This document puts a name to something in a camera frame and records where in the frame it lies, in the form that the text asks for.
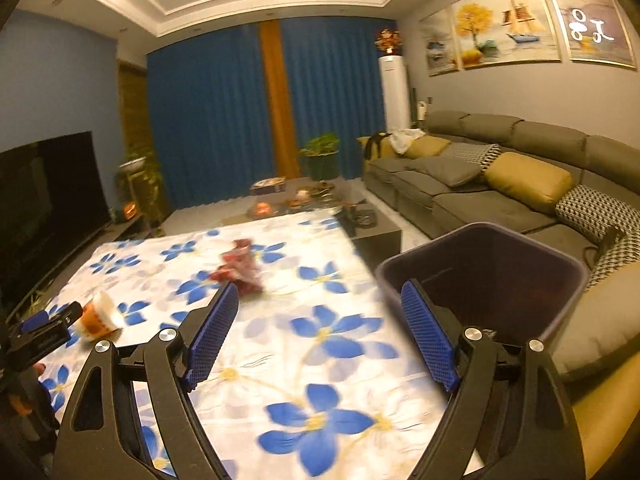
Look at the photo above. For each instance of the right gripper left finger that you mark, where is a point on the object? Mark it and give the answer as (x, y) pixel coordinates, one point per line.
(101, 434)

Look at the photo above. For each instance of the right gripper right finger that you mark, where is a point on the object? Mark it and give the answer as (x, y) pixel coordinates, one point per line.
(508, 416)

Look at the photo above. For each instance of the white orange paper cup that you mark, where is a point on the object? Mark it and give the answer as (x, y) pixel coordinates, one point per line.
(100, 317)

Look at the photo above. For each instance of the dark grey trash bin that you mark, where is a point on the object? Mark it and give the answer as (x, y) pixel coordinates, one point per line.
(493, 278)

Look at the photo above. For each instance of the mustard cushion near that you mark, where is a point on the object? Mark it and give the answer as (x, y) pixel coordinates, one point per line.
(598, 361)

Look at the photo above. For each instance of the mustard cushion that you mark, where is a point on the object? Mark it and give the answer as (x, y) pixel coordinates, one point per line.
(426, 146)
(598, 361)
(530, 181)

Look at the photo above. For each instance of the floral blue white tablecloth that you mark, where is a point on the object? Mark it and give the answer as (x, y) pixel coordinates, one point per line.
(316, 378)

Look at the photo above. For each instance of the grey tv cabinet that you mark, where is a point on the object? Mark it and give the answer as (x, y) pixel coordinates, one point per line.
(55, 279)

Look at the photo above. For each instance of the black flat television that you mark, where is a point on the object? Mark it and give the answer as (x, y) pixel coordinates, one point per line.
(51, 201)

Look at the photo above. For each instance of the red crumpled wrapper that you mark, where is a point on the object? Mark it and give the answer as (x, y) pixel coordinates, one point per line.
(239, 267)

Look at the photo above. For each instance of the patterned cushion near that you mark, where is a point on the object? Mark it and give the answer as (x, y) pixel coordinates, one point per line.
(593, 213)

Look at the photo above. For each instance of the patterned cushion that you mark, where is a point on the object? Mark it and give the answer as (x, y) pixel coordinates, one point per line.
(593, 213)
(480, 154)

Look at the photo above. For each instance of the dark coffee table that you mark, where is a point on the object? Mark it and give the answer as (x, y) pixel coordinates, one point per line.
(335, 204)

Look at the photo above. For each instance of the grey sectional sofa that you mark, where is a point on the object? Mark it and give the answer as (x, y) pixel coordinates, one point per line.
(533, 232)

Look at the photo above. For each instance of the mustard cushion middle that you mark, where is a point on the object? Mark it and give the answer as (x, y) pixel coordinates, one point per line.
(530, 181)

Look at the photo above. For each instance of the trailing plant on stand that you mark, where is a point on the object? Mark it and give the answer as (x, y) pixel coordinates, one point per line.
(140, 179)

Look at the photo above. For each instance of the patterned cushion far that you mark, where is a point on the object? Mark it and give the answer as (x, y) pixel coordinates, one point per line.
(480, 154)

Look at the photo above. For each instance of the mustard cushion far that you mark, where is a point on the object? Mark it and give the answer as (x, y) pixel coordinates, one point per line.
(426, 146)

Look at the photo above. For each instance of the white cloth on sofa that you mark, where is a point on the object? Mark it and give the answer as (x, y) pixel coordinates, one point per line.
(401, 139)

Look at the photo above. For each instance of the box on coffee table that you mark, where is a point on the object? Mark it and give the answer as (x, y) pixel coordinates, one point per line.
(268, 186)

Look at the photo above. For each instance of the blue curtains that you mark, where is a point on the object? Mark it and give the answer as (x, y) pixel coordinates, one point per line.
(231, 107)

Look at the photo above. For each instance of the green potted plant centre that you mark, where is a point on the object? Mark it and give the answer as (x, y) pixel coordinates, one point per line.
(320, 157)

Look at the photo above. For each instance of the white standing air conditioner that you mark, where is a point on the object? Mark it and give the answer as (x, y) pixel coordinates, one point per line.
(395, 91)

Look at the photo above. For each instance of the orange centre curtain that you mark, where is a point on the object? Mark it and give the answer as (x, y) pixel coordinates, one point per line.
(283, 131)

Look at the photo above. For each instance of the small landscape painting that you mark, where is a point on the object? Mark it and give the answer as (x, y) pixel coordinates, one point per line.
(440, 48)

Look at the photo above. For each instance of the sailboat tree painting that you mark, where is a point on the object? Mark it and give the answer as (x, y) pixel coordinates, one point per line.
(498, 32)

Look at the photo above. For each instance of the right seascape painting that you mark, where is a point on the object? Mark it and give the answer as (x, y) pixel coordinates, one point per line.
(594, 32)

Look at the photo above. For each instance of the red gold flower decoration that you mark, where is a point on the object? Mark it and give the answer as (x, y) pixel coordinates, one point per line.
(389, 42)

